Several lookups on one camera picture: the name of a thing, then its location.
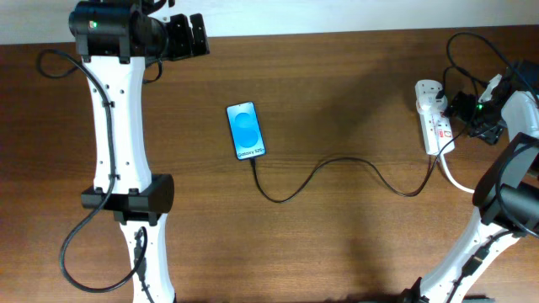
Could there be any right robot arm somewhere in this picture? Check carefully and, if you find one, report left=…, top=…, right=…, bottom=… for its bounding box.
left=398, top=61, right=538, bottom=303

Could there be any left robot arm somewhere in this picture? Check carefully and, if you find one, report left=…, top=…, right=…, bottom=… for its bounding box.
left=68, top=1, right=210, bottom=302

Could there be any blue Galaxy smartphone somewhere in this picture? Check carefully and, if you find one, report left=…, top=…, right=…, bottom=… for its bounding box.
left=226, top=102, right=266, bottom=161

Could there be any white power strip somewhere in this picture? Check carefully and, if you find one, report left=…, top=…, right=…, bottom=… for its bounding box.
left=414, top=79, right=455, bottom=156

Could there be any white USB charger plug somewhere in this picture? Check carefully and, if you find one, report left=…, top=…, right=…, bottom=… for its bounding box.
left=416, top=93, right=447, bottom=114

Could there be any black USB charging cable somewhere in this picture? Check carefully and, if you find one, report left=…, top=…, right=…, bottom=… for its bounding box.
left=249, top=65, right=481, bottom=205

